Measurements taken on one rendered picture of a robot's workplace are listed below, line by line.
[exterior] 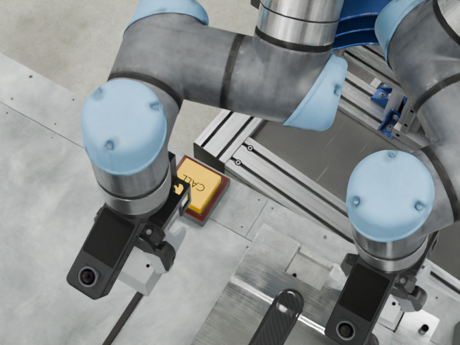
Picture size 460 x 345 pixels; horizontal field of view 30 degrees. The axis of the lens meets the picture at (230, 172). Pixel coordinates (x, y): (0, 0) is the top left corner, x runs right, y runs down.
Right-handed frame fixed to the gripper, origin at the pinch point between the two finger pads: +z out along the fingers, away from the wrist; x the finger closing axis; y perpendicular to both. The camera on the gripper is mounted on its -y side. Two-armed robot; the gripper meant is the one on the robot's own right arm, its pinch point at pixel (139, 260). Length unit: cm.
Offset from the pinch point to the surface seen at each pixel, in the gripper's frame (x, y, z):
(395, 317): -30.6, 9.8, 0.2
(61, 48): 74, 62, 95
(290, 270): -16.1, 11.3, 8.7
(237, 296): -12.1, 3.9, 6.4
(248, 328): -15.4, 0.9, 6.5
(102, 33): 67, 72, 95
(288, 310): -18.6, 5.7, 6.6
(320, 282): -20.3, 11.8, 8.7
